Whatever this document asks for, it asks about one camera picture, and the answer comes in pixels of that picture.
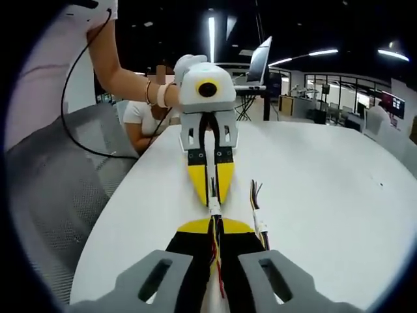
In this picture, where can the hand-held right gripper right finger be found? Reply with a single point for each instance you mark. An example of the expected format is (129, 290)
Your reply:
(280, 287)

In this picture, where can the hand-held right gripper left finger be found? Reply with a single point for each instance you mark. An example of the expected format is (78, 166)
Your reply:
(146, 283)

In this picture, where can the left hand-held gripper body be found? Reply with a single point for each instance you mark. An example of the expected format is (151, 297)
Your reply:
(218, 98)

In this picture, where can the person's left hand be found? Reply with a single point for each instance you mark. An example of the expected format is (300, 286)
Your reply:
(187, 63)

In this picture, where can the silver laptop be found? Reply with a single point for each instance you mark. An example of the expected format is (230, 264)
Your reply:
(259, 62)

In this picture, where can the pale wristband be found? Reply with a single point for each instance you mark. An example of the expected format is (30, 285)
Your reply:
(162, 96)

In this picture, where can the ceiling light strip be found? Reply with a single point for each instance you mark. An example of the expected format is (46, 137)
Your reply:
(309, 53)
(211, 39)
(394, 53)

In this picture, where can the wooden cabinet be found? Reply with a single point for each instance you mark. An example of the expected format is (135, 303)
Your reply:
(286, 104)

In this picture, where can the gold bangle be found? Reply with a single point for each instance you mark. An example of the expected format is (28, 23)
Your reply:
(149, 93)

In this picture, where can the grey mesh office chair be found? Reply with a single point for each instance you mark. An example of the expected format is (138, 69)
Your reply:
(49, 195)

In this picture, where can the red wall screen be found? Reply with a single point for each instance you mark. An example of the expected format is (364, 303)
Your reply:
(394, 104)

